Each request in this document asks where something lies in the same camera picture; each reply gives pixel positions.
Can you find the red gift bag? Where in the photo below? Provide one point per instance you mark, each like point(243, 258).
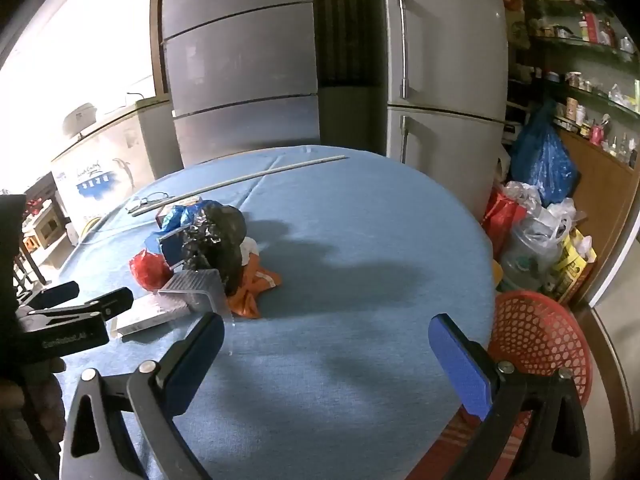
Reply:
point(500, 220)

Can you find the dark ribbed panel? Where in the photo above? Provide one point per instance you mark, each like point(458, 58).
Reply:
point(345, 20)

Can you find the red plastic bag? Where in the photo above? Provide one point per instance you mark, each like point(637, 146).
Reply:
point(150, 270)

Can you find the person's left hand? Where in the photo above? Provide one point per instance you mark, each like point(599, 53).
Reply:
point(30, 405)

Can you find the large blue plastic bag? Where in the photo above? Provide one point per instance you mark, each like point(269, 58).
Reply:
point(542, 160)

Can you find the grey drawer refrigerator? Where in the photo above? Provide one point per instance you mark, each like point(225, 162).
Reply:
point(240, 60)

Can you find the dark wooden rack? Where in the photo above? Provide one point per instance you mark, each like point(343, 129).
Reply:
point(45, 220)

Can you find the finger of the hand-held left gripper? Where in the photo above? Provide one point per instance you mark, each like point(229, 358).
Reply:
point(57, 292)
point(107, 302)

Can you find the shelf jars and bottles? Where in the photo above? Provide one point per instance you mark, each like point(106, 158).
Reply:
point(590, 27)

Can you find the red jar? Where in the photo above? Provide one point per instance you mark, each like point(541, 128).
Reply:
point(595, 134)

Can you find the long grey rod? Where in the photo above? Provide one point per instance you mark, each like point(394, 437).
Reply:
point(240, 178)

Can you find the eyeglasses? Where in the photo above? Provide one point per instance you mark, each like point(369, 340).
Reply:
point(141, 203)

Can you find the blue foil carton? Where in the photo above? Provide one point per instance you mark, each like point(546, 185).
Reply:
point(167, 247)

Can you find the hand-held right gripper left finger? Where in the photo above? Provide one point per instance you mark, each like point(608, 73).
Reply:
point(197, 360)

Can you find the small blue plastic bag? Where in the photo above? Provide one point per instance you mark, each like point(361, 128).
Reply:
point(175, 217)

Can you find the red plastic basket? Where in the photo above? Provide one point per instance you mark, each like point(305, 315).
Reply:
point(535, 330)

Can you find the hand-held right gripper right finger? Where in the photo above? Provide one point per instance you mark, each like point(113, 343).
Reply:
point(457, 365)

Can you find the wooden cabinet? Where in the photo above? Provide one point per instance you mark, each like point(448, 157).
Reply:
point(605, 200)

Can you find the clear plastic container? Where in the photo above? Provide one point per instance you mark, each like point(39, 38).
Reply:
point(195, 285)

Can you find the white chest freezer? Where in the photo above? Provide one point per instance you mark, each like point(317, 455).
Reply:
point(100, 170)

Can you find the yellow paper bag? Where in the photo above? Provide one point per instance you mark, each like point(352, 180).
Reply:
point(575, 260)

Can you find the white box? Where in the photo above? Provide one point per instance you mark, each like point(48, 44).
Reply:
point(150, 315)

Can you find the orange cloth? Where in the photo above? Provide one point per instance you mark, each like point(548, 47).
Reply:
point(250, 295)

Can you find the white plastic bag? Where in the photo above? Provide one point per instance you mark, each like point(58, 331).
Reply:
point(522, 195)
point(567, 215)

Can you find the blue tablecloth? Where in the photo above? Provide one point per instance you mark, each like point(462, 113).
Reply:
point(325, 310)

